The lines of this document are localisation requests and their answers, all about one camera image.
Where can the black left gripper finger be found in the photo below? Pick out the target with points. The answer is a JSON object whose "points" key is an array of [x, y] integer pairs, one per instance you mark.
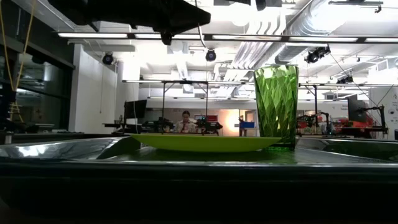
{"points": [[180, 15]]}

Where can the green faceted glass tumbler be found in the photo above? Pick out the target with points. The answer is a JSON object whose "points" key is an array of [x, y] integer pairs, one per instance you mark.
{"points": [[275, 102]]}

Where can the lime green plate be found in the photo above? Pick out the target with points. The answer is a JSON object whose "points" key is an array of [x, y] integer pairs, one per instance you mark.
{"points": [[202, 143]]}

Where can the dark green plastic tray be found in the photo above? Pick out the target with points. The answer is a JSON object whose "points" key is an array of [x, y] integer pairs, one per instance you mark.
{"points": [[199, 186]]}

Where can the black monitor on arm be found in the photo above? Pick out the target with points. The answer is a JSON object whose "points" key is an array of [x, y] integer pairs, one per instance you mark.
{"points": [[357, 109]]}

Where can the black background robot arm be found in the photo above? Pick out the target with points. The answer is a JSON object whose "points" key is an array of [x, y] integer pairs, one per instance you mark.
{"points": [[208, 125]]}

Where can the black monitor on stand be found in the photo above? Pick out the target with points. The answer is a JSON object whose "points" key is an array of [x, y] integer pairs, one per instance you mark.
{"points": [[135, 109]]}

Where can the person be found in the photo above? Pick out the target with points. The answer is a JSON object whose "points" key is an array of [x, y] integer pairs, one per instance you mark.
{"points": [[185, 123]]}

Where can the blue box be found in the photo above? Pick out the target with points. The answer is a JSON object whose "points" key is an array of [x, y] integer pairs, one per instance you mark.
{"points": [[247, 125]]}

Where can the overhead frame bar with lights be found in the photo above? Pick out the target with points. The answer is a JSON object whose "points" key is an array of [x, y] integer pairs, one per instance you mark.
{"points": [[208, 37]]}

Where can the black background station frame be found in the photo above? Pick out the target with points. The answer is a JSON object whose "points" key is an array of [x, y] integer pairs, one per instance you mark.
{"points": [[185, 82]]}

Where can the black table edge frame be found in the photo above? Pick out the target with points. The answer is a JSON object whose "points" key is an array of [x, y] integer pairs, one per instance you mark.
{"points": [[62, 137]]}

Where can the silver ventilation duct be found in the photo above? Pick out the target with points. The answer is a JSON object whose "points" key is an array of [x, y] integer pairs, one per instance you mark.
{"points": [[311, 21]]}

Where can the black hanging camera cluster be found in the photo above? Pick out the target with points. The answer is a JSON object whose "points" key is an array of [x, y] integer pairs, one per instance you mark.
{"points": [[315, 55]]}

